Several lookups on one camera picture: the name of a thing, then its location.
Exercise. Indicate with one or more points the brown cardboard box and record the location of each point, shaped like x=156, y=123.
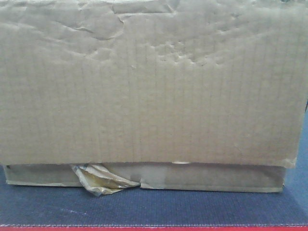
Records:
x=205, y=95

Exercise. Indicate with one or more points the crumpled brown packing tape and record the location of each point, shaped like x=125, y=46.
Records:
x=98, y=180

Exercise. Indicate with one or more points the dark blue fabric mat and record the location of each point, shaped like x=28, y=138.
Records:
x=38, y=206

